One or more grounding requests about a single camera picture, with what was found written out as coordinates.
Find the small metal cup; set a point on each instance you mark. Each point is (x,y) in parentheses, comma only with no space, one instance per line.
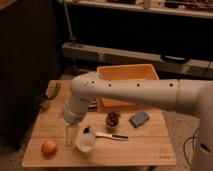
(44,104)

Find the green cucumber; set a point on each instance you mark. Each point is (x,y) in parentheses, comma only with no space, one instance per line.
(55,91)

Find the yellow plastic bin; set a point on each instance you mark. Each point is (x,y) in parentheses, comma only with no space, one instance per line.
(125,72)

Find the glass jar of nuts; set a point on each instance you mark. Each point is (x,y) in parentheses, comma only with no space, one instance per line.
(112,120)

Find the red yellow apple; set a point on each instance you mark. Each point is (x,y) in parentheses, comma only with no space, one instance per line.
(48,148)

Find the black striped bar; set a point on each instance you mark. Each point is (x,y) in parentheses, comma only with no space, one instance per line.
(93,105)

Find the white paper cup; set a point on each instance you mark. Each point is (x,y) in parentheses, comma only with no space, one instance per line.
(86,142)

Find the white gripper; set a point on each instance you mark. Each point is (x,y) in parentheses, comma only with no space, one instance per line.
(74,112)

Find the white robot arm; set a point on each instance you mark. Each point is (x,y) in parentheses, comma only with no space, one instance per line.
(190,97)

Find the grey wall shelf rail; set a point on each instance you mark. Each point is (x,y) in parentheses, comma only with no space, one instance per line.
(192,67)

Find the blue sponge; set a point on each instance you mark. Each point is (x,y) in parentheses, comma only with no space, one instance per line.
(139,119)

